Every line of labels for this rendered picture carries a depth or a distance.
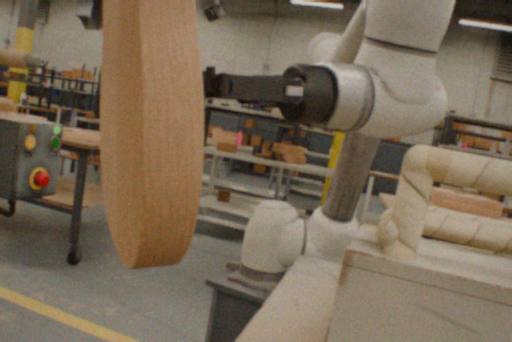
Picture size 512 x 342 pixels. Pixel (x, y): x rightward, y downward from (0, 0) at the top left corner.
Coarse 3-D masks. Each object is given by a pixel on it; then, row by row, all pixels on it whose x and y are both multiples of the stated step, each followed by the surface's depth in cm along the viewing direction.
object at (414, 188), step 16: (400, 176) 40; (416, 176) 38; (400, 192) 40; (416, 192) 39; (400, 208) 39; (416, 208) 39; (400, 224) 39; (416, 224) 39; (400, 240) 39; (416, 240) 39; (400, 256) 39
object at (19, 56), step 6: (0, 54) 72; (6, 54) 72; (12, 54) 72; (18, 54) 71; (24, 54) 71; (30, 54) 72; (0, 60) 73; (6, 60) 72; (12, 60) 72; (18, 60) 71; (24, 60) 71; (6, 66) 74; (12, 66) 73; (18, 66) 72; (24, 66) 71
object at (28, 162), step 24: (0, 120) 99; (24, 120) 104; (0, 144) 99; (24, 144) 99; (48, 144) 108; (0, 168) 100; (24, 168) 101; (48, 168) 109; (0, 192) 100; (24, 192) 103; (48, 192) 111
